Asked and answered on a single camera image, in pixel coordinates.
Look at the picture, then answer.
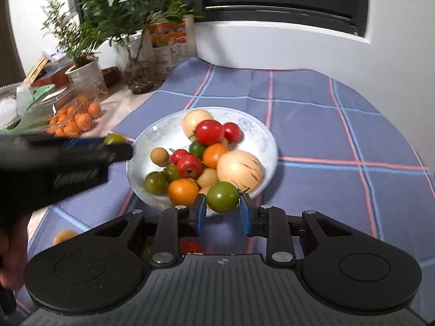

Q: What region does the green tomato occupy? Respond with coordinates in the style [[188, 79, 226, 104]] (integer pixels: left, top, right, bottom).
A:
[[206, 181, 250, 214], [189, 140, 206, 160], [144, 171, 168, 196]]

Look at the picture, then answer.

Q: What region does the green lime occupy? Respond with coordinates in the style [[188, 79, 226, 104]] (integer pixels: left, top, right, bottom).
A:
[[162, 164, 181, 184]]

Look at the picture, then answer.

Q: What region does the striped pepino melon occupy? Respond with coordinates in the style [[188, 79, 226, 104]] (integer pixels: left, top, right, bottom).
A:
[[216, 149, 265, 192]]

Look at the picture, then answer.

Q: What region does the brown longan front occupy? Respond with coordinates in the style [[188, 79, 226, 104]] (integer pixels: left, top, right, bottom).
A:
[[196, 168, 218, 188]]

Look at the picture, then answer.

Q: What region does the brown longan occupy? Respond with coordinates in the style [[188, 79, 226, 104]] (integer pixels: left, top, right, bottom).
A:
[[196, 168, 218, 188], [52, 230, 79, 246], [150, 147, 170, 167]]

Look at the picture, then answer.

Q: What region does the small red apple fruit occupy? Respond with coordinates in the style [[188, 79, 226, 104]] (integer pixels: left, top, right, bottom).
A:
[[177, 155, 203, 180]]

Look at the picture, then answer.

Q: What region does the large orange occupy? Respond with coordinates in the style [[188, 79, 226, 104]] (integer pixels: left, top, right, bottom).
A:
[[202, 143, 229, 169]]

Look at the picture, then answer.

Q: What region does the large red tomato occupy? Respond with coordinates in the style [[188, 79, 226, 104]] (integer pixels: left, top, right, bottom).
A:
[[195, 119, 224, 146], [179, 239, 202, 255]]

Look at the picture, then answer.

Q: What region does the person's left hand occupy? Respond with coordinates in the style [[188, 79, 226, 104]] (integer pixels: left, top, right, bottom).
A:
[[1, 215, 31, 291]]

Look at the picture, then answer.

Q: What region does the small green fruit on table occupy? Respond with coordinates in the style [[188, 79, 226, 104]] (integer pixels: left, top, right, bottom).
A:
[[103, 133, 127, 146]]

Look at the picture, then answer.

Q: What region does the large red tomato top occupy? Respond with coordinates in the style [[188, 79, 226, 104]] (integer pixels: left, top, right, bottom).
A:
[[179, 239, 202, 255]]

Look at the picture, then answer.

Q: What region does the clear box of tangerines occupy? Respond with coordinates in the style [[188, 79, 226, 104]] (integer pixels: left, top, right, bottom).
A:
[[45, 81, 102, 137]]

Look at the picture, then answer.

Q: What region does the green bowl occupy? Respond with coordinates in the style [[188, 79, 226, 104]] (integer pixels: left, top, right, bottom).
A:
[[1, 84, 56, 135]]

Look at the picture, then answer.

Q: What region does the white patterned ceramic plate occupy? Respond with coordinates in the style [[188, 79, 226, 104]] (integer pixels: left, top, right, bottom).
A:
[[126, 107, 278, 211]]

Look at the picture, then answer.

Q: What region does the clear plastic clamshell box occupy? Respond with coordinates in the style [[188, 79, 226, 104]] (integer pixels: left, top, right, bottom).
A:
[[0, 83, 33, 129]]

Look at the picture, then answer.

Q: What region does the green tomato in plate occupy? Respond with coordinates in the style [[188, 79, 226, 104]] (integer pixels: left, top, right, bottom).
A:
[[189, 140, 206, 160]]

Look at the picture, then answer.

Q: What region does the red cherry tomato in plate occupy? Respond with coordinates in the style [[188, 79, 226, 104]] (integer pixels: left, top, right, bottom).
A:
[[223, 122, 243, 143]]

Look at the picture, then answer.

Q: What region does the yellow pear upper right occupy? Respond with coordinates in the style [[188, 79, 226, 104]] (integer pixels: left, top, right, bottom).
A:
[[181, 109, 213, 142]]

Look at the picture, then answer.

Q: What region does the white potted plant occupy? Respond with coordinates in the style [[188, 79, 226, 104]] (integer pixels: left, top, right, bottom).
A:
[[42, 0, 108, 95]]

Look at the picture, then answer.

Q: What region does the printed paper bag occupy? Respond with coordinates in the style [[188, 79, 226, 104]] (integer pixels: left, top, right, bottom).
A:
[[149, 15, 196, 80]]

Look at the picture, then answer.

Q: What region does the glass vase plant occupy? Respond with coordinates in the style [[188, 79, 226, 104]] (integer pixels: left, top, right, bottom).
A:
[[80, 0, 197, 94]]

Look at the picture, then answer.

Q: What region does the black window frame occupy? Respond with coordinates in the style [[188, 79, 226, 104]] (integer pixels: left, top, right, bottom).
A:
[[187, 0, 369, 37]]

